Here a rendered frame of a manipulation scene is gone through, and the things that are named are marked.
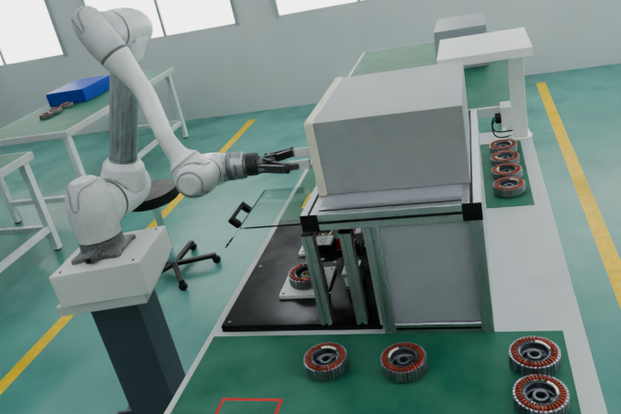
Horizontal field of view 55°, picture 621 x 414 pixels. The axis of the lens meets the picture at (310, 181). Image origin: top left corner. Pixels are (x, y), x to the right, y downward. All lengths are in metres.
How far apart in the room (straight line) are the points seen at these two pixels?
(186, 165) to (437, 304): 0.81
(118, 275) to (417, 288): 1.04
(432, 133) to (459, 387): 0.59
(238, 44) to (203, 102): 0.83
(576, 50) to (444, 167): 5.03
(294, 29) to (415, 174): 5.12
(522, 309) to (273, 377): 0.67
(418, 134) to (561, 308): 0.59
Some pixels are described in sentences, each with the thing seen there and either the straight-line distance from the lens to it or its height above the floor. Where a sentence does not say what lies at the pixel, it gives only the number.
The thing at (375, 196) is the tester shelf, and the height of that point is 1.11.
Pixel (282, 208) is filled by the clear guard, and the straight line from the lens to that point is 1.70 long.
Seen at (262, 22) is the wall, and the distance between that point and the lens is 6.64.
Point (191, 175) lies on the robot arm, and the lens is 1.77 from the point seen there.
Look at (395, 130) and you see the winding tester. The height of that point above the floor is 1.27.
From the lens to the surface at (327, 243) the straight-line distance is 1.77.
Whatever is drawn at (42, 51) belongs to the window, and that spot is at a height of 1.07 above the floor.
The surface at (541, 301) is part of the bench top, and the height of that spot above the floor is 0.75.
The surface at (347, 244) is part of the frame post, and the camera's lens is 1.55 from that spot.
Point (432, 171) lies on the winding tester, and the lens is 1.53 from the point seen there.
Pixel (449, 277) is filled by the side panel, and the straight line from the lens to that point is 1.56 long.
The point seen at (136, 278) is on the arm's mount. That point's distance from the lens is 2.13.
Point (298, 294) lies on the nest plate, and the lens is 1.83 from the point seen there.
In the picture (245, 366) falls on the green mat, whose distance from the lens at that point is 1.67.
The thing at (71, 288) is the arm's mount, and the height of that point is 0.82.
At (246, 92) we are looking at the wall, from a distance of 6.90.
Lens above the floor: 1.76
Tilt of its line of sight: 22 degrees down
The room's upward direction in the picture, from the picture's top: 12 degrees counter-clockwise
